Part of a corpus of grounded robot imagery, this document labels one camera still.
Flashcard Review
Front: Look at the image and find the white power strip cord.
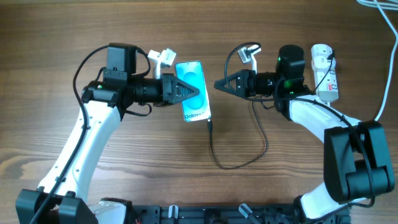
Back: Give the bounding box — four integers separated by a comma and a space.
374, 0, 398, 122

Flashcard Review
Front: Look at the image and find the white power strip socket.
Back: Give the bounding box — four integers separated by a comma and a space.
311, 44, 339, 104

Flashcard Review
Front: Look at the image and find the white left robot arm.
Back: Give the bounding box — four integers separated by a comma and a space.
16, 43, 199, 223

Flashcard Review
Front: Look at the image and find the teal Galaxy smartphone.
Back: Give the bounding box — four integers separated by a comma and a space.
175, 61, 211, 122

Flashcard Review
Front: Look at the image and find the white cables top corner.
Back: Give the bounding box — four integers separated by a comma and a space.
356, 0, 398, 12

